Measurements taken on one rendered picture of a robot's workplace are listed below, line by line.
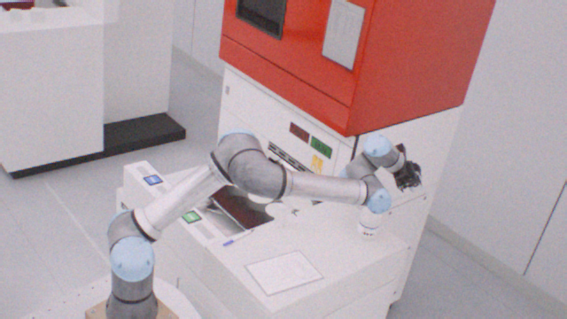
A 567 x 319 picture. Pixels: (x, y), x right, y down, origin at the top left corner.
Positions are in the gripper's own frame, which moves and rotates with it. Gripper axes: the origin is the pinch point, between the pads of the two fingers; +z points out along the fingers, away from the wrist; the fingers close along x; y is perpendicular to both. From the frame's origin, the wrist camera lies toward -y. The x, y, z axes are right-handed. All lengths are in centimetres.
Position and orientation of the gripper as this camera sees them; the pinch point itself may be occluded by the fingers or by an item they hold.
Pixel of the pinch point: (416, 181)
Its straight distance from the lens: 213.7
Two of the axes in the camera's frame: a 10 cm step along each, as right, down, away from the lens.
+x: 8.2, -4.2, -3.9
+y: 1.4, 8.1, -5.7
